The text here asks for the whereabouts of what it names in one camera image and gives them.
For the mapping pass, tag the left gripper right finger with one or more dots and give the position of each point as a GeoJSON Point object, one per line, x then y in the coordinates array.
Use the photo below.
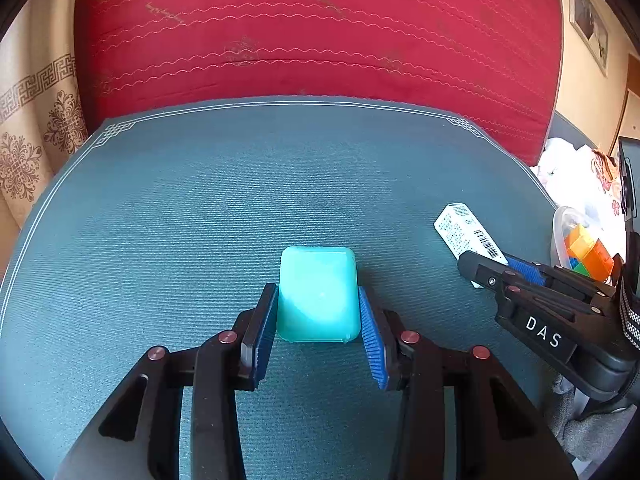
{"type": "Point", "coordinates": [462, 415]}

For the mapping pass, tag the clear plastic bowl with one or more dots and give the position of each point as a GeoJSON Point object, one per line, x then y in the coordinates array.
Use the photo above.
{"type": "Point", "coordinates": [565, 218]}

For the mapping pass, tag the framed wall picture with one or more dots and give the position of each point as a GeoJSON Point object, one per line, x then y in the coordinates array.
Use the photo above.
{"type": "Point", "coordinates": [588, 21]}

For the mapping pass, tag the green orange toy brick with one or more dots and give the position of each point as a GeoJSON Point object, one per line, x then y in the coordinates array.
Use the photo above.
{"type": "Point", "coordinates": [598, 264]}

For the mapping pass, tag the teal soap-shaped case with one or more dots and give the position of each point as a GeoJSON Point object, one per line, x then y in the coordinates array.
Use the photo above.
{"type": "Point", "coordinates": [318, 295]}

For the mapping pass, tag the floral patterned cloth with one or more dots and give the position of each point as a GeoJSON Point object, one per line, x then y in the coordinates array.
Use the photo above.
{"type": "Point", "coordinates": [608, 174]}

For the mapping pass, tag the teal table mat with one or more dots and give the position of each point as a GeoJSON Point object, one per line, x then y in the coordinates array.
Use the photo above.
{"type": "Point", "coordinates": [165, 226]}

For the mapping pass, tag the wooden wardrobe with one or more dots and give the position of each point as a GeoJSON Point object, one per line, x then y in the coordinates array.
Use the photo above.
{"type": "Point", "coordinates": [629, 124]}

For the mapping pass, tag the yellow orange toy brick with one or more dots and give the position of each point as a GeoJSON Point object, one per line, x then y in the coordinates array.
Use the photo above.
{"type": "Point", "coordinates": [579, 242]}

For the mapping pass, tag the beige patterned curtain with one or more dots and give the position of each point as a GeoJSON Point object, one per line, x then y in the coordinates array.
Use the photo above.
{"type": "Point", "coordinates": [42, 122]}

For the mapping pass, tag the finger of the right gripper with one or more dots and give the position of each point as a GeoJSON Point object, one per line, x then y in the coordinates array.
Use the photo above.
{"type": "Point", "coordinates": [528, 270]}
{"type": "Point", "coordinates": [482, 271]}

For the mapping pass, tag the small teal white box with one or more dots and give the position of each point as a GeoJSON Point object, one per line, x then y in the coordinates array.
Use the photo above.
{"type": "Point", "coordinates": [461, 231]}

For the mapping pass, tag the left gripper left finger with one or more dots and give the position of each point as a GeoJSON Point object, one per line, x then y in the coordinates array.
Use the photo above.
{"type": "Point", "coordinates": [136, 432]}

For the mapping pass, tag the red quilted mattress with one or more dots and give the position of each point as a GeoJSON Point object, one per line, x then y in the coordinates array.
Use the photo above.
{"type": "Point", "coordinates": [495, 62]}

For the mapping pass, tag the white clothes pile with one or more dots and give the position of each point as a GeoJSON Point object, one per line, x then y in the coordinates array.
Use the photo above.
{"type": "Point", "coordinates": [566, 174]}

